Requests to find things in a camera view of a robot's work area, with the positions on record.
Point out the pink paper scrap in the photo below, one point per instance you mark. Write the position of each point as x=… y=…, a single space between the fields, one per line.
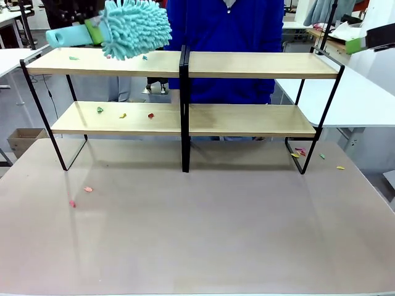
x=301 y=151
x=88 y=189

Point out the grey jacket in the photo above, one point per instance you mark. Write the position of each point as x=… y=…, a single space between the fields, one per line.
x=327 y=10

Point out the black stand pole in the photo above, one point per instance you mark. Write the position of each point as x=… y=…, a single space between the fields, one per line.
x=27 y=24

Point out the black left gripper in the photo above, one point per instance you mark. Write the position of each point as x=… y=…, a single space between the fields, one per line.
x=88 y=9

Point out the light grey trouser legs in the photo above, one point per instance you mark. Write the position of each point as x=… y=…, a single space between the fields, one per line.
x=120 y=89

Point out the white crumpled paper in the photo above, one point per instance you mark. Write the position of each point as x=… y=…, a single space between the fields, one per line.
x=347 y=31

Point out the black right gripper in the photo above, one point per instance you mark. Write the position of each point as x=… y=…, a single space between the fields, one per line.
x=381 y=38

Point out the wooden shelf unit black frame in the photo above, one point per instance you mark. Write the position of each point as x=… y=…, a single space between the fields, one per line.
x=262 y=66
x=102 y=63

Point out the bystander in black clothes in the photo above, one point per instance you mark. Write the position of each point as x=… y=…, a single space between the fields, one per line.
x=52 y=15

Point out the black tripod pole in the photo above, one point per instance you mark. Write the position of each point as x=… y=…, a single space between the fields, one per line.
x=327 y=24

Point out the white side table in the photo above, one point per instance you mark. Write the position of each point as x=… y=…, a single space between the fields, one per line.
x=12 y=60
x=355 y=98

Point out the white background desk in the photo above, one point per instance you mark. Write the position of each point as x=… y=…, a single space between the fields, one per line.
x=296 y=27

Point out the person in blue sweater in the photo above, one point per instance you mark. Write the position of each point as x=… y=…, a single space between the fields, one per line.
x=228 y=37

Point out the cardboard box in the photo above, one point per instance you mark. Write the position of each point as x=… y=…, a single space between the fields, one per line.
x=26 y=138

